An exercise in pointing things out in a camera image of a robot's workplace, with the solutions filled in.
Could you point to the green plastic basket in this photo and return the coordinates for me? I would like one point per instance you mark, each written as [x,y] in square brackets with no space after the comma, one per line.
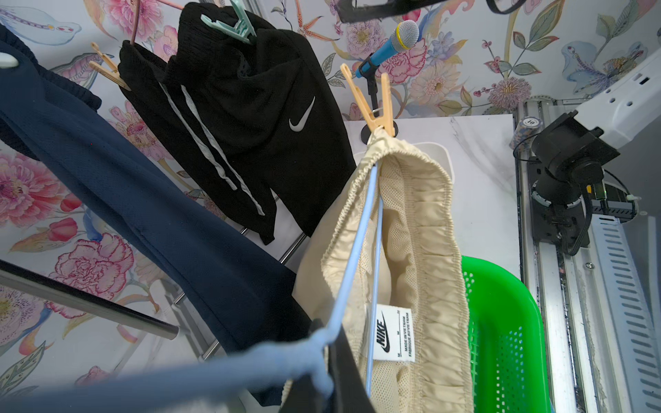
[506,340]

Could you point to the light blue hanger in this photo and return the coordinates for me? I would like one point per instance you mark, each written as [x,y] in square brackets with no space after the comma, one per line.
[242,292]

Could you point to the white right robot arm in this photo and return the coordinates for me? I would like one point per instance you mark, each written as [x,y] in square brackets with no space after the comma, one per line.
[569,155]

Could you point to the steel clothes rack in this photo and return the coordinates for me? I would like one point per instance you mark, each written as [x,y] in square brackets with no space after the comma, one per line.
[87,305]

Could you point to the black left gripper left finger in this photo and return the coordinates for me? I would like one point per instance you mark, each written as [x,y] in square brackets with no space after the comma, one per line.
[303,397]

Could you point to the tan clothespin on black shorts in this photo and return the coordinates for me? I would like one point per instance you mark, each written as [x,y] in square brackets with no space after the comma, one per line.
[111,71]

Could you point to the pink hanger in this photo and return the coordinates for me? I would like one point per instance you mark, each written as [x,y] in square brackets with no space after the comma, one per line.
[137,10]

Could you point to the blue toy microphone on stand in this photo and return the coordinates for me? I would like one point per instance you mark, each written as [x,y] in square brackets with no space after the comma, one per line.
[403,39]

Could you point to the navy blue shorts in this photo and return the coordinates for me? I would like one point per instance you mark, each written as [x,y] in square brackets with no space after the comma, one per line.
[63,145]

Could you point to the tan wooden clothespin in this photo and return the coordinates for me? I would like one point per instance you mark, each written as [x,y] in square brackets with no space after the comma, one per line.
[378,112]

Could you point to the black shorts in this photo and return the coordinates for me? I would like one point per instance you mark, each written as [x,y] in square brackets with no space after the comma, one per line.
[254,124]

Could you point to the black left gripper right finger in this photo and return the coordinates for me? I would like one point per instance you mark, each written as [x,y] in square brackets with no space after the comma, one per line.
[349,394]

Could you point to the beige shorts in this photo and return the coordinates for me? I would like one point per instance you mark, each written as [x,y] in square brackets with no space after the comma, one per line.
[410,259]

